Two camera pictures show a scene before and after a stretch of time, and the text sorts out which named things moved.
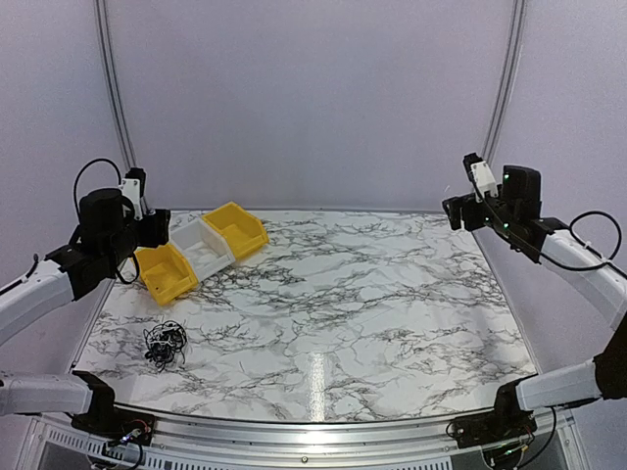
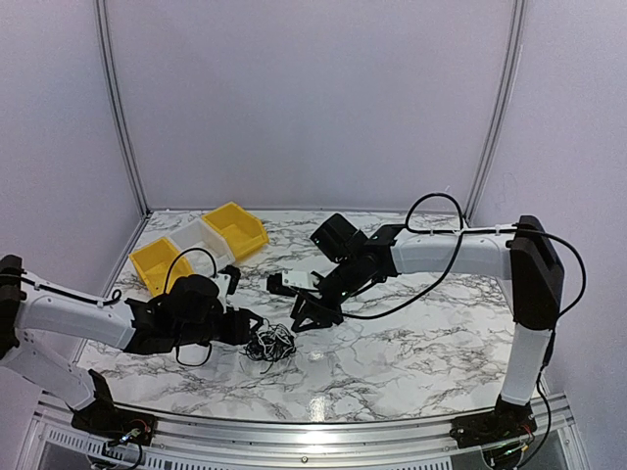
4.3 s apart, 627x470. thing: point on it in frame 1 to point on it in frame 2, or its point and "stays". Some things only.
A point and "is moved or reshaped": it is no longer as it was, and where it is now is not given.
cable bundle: [164, 340] is moved or reshaped
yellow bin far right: [244, 230] stays
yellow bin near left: [165, 272] stays
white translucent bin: [205, 248] stays
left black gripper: [156, 228] to [237, 333]
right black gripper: [456, 212] to [323, 315]
